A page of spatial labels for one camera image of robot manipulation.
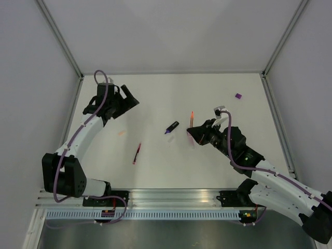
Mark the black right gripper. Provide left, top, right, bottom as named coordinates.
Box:
left=187, top=118, right=233, bottom=159

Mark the pink highlighter pen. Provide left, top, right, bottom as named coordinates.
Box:
left=187, top=132, right=195, bottom=149

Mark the orange pencil-like pen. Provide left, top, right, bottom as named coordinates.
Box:
left=189, top=111, right=194, bottom=128

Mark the black purple-tip highlighter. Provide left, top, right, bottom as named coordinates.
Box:
left=164, top=121, right=179, bottom=134

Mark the small purple cap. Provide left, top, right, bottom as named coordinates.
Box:
left=235, top=93, right=242, bottom=99

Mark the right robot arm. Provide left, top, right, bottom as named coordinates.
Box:
left=187, top=119, right=331, bottom=244

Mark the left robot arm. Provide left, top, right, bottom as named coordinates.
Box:
left=41, top=83, right=139, bottom=206

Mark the red gel pen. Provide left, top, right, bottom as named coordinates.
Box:
left=132, top=142, right=142, bottom=165

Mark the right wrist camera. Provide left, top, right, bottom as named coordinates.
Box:
left=212, top=106, right=228, bottom=127

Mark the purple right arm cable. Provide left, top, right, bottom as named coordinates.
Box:
left=217, top=110, right=332, bottom=211

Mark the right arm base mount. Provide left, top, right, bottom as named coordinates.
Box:
left=216, top=178, right=258, bottom=208

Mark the aluminium mounting rail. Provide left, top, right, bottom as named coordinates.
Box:
left=36, top=188, right=307, bottom=208

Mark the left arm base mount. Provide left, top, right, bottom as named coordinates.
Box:
left=82, top=190, right=130, bottom=208

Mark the left aluminium frame post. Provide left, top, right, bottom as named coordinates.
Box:
left=35, top=0, right=84, bottom=79

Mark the aluminium frame post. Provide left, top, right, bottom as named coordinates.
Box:
left=35, top=0, right=84, bottom=79
left=261, top=0, right=310, bottom=78

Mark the white slotted cable duct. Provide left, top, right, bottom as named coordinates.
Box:
left=46, top=209, right=240, bottom=220

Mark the right aluminium frame post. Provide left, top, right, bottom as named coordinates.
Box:
left=261, top=0, right=310, bottom=78

